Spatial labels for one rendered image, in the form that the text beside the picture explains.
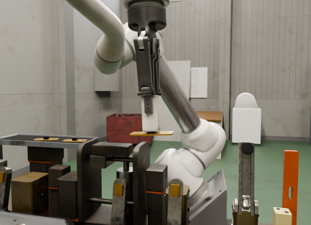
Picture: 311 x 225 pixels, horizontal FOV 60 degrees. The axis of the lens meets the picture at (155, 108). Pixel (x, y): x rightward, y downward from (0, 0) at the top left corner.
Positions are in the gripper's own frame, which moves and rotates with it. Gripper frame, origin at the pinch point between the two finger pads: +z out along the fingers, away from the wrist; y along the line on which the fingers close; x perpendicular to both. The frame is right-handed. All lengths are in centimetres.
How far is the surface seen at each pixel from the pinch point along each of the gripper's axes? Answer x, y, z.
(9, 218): -42, -11, 28
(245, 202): 19.3, -15.7, 23.4
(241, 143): 18.8, -16.9, 9.2
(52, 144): -41, -31, 12
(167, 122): -96, -671, 68
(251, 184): 20.7, -15.4, 18.9
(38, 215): -35.1, -12.6, 27.7
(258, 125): 130, -631, 75
